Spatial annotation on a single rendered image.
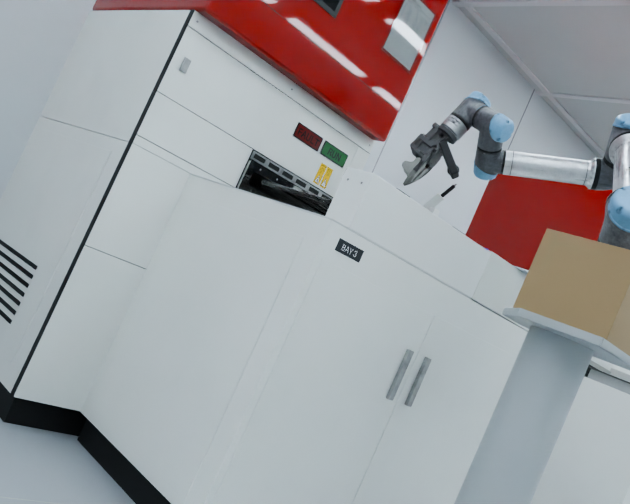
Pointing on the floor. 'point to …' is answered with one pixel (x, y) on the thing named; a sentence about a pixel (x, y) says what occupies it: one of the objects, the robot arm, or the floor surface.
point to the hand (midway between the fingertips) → (408, 183)
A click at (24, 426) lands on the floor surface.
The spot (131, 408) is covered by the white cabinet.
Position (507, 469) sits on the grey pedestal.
